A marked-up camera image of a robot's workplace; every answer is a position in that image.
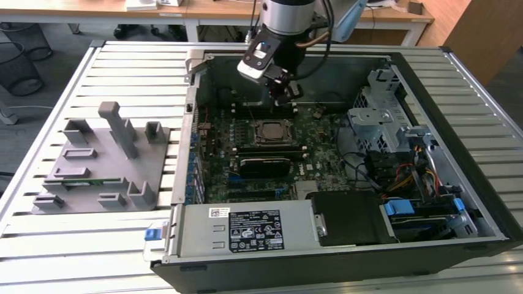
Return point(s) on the black RAM slot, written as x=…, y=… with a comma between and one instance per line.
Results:
x=270, y=154
x=243, y=114
x=270, y=150
x=243, y=111
x=243, y=107
x=270, y=147
x=270, y=157
x=243, y=104

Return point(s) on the silver chipset heatsink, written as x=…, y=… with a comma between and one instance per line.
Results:
x=306, y=187

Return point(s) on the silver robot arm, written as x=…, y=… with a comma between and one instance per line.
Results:
x=286, y=18

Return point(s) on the black expansion slot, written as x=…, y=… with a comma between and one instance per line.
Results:
x=254, y=195

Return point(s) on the black plastic air shroud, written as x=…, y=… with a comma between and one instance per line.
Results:
x=351, y=217

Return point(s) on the blue disk carrier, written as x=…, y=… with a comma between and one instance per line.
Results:
x=398, y=209

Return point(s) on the silver metal drive cage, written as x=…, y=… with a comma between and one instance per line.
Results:
x=367, y=118

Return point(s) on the green motherboard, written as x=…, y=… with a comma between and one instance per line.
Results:
x=323, y=165

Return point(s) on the brown wooden cabinet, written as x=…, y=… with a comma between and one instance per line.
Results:
x=482, y=36

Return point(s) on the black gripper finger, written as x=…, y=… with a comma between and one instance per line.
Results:
x=296, y=92
x=279, y=92

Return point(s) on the green RAM stick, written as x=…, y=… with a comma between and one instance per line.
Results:
x=96, y=182

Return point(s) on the grey parts rack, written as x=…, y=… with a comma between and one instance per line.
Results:
x=109, y=171

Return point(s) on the black chair base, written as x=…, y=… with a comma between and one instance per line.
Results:
x=167, y=32
x=123, y=30

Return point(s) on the CPU socket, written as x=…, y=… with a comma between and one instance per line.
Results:
x=258, y=143

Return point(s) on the black open PC case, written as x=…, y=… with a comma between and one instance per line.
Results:
x=286, y=269

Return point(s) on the white box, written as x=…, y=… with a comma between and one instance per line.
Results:
x=140, y=4

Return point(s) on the round coin battery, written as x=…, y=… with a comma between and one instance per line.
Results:
x=318, y=113

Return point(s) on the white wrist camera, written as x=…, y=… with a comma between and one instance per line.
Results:
x=255, y=65

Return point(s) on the grey power supply unit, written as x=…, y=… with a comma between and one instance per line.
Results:
x=196, y=232

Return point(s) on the blue plastic case latch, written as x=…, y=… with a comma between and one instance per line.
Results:
x=152, y=234

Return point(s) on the pale blue teach pendant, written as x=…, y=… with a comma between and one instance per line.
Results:
x=344, y=27

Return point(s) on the small brown box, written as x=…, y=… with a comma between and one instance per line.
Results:
x=414, y=7

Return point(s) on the wooden desk white frame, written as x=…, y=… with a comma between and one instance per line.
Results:
x=408, y=16
x=81, y=12

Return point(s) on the grey plastic case latch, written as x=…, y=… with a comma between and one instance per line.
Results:
x=195, y=55

